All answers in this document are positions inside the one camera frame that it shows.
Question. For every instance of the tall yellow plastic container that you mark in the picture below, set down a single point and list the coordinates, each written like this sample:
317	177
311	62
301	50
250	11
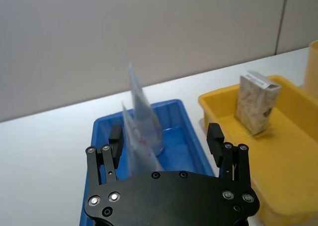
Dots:
312	69

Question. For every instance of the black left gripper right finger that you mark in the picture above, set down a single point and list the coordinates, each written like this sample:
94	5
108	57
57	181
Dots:
216	146

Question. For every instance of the blue plastic tray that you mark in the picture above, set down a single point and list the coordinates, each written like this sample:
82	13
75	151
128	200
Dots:
179	141

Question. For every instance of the yellow plastic tray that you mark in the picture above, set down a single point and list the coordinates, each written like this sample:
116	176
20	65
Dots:
285	156

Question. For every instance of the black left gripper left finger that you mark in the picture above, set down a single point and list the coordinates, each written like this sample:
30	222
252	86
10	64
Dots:
113	146

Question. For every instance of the clear plastic packet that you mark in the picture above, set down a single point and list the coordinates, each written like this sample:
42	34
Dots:
145	126

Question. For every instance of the beige patterned carton box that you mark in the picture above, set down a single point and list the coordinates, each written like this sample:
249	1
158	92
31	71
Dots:
256	106

